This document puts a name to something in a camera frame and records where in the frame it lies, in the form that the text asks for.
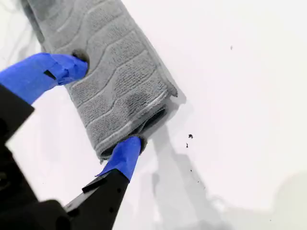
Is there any grey striped square towel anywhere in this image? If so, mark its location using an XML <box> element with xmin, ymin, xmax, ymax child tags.
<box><xmin>20</xmin><ymin>0</ymin><xmax>179</xmax><ymax>165</ymax></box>

